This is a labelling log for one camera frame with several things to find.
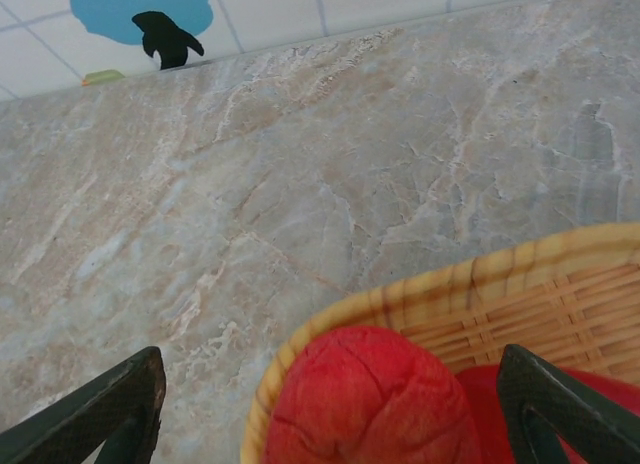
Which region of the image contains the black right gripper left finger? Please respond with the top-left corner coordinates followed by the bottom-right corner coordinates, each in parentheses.
top-left (0, 345), bottom-right (167, 464)

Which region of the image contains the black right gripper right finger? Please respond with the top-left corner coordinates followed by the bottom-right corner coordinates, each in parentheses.
top-left (496, 342), bottom-right (640, 464)

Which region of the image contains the small red plush fruit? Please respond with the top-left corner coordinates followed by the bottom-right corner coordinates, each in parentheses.
top-left (455, 364), bottom-right (640, 464)

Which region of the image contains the large red plush apple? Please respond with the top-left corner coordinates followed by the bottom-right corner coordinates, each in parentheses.
top-left (262, 325), bottom-right (484, 464)

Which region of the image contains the woven wicker basket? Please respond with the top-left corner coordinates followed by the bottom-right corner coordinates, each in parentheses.
top-left (239, 222), bottom-right (640, 464)

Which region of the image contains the green orange wall sticker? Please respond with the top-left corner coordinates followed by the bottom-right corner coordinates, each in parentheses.
top-left (81, 68), bottom-right (126, 88)

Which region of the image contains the blue oval seal wall sticker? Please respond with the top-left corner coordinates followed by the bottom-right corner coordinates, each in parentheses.
top-left (68, 0), bottom-right (217, 71)

